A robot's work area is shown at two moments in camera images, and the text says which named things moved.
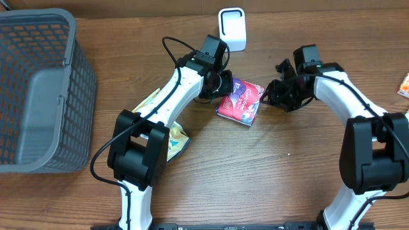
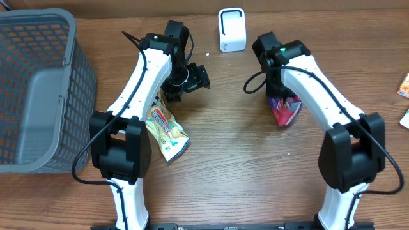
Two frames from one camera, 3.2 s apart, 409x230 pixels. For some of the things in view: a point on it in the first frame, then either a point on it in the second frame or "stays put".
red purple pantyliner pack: (241, 105) -> (285, 112)
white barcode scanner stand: (232, 28) stays put
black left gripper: (228, 87) -> (200, 78)
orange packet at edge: (404, 88) stays put
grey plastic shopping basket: (48, 92) stays put
